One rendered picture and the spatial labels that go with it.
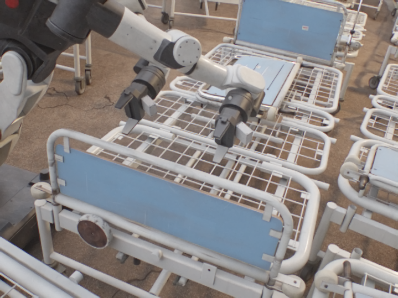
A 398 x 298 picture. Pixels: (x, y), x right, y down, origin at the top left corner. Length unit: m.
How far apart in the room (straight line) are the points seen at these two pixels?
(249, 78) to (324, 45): 1.74
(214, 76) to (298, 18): 1.78
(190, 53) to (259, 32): 1.90
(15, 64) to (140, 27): 0.48
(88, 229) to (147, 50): 0.58
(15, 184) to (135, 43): 1.16
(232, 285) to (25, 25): 0.93
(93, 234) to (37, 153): 1.29
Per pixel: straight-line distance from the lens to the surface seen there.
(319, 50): 2.86
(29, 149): 2.51
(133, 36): 0.99
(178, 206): 1.08
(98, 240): 1.25
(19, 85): 1.34
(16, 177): 2.01
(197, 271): 1.19
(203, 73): 1.08
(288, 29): 2.85
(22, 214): 1.77
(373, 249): 2.16
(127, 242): 1.25
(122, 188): 1.14
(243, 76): 1.13
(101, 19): 0.96
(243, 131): 1.04
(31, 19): 1.17
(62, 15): 0.96
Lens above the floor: 1.36
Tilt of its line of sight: 32 degrees down
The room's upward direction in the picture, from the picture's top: 8 degrees clockwise
